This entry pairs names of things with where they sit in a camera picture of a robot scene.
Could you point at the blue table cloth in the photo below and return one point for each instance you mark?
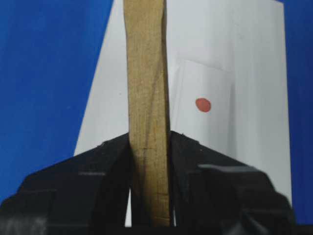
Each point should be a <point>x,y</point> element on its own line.
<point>48,55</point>

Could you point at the large white foam board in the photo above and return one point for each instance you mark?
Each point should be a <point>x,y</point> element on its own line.
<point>245,37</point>

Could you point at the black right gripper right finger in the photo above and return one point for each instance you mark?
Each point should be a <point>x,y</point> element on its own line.
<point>217,195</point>

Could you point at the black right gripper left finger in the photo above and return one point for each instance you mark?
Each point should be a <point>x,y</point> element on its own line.
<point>83,195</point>

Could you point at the wooden mallet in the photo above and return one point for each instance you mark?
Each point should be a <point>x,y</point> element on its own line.
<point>148,99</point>

